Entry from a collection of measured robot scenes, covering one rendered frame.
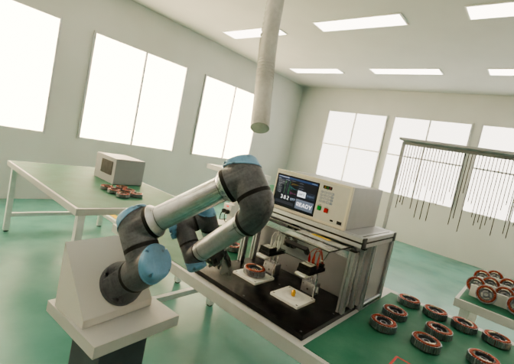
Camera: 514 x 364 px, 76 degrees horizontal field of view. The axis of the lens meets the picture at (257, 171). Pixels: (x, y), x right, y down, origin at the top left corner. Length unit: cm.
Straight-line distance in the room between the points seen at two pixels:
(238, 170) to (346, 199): 67
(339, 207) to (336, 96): 751
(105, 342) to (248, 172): 66
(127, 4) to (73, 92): 166
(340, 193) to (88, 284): 108
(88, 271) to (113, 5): 522
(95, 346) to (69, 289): 22
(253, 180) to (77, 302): 68
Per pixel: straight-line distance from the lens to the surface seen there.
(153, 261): 113
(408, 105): 826
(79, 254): 129
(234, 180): 104
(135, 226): 117
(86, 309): 125
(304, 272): 161
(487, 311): 248
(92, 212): 262
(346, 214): 157
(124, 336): 123
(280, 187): 176
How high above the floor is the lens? 141
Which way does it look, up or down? 4 degrees down
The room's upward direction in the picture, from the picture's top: 12 degrees clockwise
